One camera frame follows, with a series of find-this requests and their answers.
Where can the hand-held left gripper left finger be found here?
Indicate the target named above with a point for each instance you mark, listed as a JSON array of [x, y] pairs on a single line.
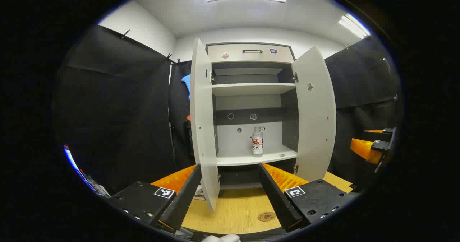
[[183, 199]]

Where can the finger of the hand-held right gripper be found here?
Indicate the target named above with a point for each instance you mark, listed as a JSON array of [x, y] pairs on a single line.
[[388, 130], [363, 148]]

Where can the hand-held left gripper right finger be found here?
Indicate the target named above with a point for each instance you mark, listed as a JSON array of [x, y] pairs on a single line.
[[278, 199]]

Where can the round wooden coaster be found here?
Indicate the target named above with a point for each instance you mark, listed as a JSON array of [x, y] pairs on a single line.
[[266, 217]]

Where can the white cabinet door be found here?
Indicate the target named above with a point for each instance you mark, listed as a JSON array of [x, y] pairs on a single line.
[[316, 127], [203, 127]]

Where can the clear bottle with red label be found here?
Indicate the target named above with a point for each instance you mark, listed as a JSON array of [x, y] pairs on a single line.
[[257, 145]]

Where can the white cabinet with dark frame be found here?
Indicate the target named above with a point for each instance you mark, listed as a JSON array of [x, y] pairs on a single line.
[[251, 121]]

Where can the white cabinet shelf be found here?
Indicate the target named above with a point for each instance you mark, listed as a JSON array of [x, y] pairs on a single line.
[[240, 157], [251, 88]]

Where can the white cabinet drawer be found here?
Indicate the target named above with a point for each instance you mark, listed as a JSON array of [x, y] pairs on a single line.
[[233, 57]]

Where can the colourful printed board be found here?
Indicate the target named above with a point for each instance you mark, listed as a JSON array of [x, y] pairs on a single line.
[[90, 181]]

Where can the narrow ceiling light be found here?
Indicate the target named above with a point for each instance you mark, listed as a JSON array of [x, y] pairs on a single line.
[[354, 26]]

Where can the black backdrop cloth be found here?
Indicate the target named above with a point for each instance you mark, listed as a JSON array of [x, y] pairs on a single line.
[[115, 109]]

